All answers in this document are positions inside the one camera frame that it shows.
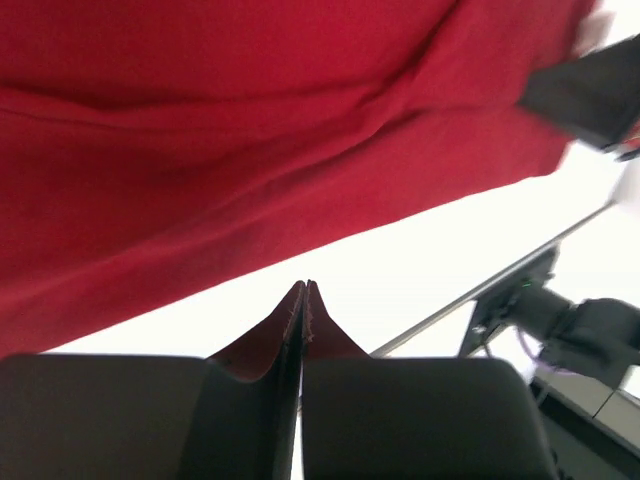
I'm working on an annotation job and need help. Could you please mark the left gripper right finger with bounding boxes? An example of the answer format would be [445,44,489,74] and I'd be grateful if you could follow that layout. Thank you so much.
[301,282,555,479]

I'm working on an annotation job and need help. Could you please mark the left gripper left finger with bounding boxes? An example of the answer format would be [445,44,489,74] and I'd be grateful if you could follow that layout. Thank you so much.
[1,283,304,479]

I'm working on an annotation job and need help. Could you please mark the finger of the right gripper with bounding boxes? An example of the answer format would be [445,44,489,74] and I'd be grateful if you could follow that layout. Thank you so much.
[518,36,639,150]

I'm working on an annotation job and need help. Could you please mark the dark red t shirt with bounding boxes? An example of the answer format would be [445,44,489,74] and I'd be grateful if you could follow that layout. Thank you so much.
[1,1,594,356]

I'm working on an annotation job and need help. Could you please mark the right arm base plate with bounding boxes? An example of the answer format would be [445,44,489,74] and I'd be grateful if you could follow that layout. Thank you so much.
[458,247,559,357]

